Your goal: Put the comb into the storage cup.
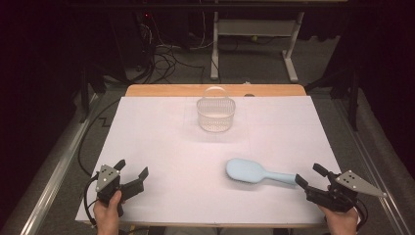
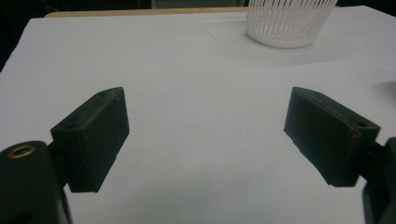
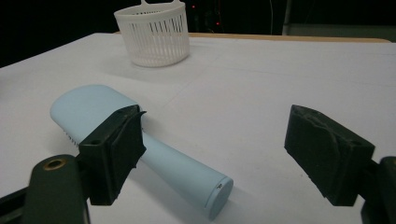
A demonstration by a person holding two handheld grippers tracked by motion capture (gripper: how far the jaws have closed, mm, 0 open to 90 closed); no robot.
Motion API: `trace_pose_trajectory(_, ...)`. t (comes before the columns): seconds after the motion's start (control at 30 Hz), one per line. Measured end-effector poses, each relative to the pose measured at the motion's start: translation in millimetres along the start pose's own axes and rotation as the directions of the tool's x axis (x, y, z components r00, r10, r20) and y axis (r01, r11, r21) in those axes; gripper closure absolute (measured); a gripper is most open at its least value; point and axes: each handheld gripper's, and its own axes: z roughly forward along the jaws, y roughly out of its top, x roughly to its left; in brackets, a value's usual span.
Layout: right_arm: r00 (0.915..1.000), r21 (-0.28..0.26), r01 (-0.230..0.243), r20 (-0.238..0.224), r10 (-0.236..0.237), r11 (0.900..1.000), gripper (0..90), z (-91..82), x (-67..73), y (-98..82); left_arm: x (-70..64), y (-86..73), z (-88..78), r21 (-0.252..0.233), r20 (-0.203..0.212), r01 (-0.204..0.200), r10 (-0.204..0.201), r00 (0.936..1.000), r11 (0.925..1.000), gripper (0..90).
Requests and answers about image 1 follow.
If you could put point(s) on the white board sheet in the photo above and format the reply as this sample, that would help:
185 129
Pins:
182 169

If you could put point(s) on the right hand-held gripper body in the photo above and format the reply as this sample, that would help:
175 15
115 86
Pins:
339 196

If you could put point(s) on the small yellow ball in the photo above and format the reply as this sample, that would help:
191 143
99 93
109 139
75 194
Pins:
254 37

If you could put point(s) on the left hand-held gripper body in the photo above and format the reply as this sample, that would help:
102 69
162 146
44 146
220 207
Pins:
109 187

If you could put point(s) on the dark metal stand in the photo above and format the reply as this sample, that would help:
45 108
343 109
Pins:
85 94
352 98

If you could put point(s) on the person's left hand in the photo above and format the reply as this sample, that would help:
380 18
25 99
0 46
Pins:
107 218

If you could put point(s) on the light blue hairbrush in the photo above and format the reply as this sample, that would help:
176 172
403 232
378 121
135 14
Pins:
248 170

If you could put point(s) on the person's right hand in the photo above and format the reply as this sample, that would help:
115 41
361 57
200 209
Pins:
342 223

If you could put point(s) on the white metal desk frame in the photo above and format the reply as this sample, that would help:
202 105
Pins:
254 27

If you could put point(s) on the white plastic basket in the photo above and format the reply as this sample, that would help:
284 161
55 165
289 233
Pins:
215 114

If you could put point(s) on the aluminium floor rail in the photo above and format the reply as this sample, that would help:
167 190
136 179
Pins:
58 169
375 169

